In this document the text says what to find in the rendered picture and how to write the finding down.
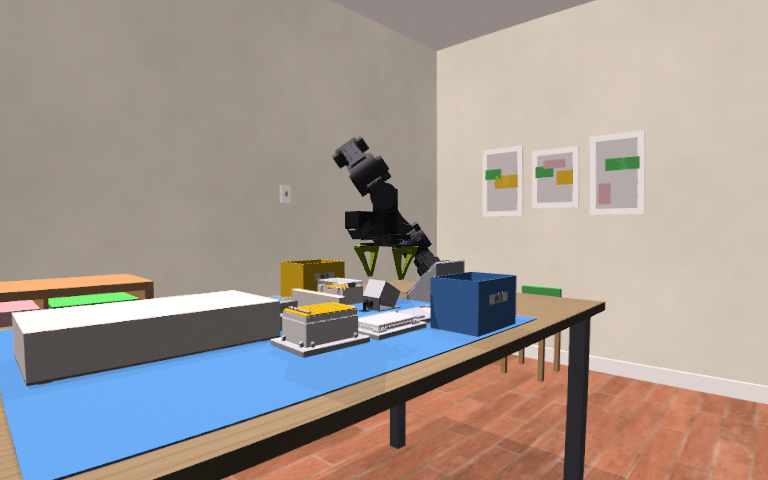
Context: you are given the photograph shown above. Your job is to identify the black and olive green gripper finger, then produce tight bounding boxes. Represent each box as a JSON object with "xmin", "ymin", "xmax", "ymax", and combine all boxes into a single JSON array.
[
  {"xmin": 392, "ymin": 247, "xmax": 418, "ymax": 280},
  {"xmin": 354, "ymin": 245, "xmax": 379, "ymax": 277}
]

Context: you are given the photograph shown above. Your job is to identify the white push-button box with green button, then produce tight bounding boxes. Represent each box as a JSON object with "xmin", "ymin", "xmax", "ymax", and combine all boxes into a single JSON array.
[{"xmin": 357, "ymin": 279, "xmax": 401, "ymax": 312}]

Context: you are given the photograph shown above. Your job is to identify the blue open-top box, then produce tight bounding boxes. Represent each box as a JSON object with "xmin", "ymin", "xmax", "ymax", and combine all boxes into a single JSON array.
[{"xmin": 430, "ymin": 272, "xmax": 516, "ymax": 337}]

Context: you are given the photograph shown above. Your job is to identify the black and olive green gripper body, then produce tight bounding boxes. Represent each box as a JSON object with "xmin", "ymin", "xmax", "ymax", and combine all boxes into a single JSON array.
[{"xmin": 360, "ymin": 211, "xmax": 412, "ymax": 247}]

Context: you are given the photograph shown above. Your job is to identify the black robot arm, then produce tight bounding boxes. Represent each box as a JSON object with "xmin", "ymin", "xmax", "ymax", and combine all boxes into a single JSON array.
[{"xmin": 332, "ymin": 136, "xmax": 442, "ymax": 282}]

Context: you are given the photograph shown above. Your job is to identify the yellow open-top bin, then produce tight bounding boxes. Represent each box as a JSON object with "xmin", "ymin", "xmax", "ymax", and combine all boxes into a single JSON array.
[{"xmin": 281, "ymin": 259, "xmax": 345, "ymax": 298}]

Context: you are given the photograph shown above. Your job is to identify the blue bench mat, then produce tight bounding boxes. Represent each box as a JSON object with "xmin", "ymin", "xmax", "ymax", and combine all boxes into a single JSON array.
[{"xmin": 0, "ymin": 315, "xmax": 537, "ymax": 480}]

